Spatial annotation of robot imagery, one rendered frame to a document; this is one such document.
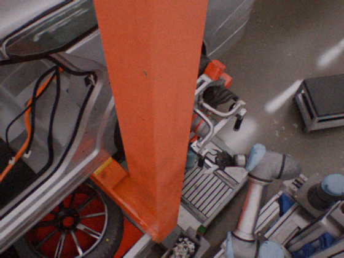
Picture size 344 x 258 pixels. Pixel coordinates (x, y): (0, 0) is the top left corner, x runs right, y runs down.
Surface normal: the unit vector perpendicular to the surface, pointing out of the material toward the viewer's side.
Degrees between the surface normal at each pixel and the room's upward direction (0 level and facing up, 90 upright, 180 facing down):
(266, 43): 0
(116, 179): 0
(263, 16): 0
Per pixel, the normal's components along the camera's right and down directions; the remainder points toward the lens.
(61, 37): 0.69, 0.35
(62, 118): -0.05, -0.40
